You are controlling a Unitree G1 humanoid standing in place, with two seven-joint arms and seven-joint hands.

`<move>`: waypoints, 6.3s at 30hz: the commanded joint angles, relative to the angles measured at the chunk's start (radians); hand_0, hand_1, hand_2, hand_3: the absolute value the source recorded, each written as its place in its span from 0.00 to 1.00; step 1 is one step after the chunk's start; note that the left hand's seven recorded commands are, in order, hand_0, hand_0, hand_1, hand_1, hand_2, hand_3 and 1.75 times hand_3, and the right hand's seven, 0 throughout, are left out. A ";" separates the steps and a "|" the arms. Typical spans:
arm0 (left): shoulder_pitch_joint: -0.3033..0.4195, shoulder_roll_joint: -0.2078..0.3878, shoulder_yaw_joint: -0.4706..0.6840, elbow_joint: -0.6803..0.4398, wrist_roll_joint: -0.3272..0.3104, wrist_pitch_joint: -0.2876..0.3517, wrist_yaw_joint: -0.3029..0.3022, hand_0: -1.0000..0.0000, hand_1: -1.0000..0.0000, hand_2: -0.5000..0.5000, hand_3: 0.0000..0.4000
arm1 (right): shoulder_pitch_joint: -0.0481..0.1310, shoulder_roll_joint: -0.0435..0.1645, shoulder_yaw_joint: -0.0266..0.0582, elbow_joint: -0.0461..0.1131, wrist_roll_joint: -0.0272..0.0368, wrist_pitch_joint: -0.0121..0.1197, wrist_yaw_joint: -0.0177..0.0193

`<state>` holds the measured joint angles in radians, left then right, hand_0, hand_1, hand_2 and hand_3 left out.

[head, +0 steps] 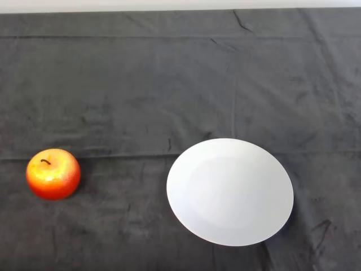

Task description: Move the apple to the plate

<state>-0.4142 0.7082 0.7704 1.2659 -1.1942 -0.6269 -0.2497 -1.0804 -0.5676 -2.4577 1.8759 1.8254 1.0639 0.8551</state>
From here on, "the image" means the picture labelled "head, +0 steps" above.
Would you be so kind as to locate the black cloth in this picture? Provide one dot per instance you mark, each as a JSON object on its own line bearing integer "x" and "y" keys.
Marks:
{"x": 141, "y": 84}

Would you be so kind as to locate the red yellow apple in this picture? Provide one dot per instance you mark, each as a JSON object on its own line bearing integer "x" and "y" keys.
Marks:
{"x": 53, "y": 180}

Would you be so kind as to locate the white round plate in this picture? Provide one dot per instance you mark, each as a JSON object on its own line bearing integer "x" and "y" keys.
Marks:
{"x": 229, "y": 192}

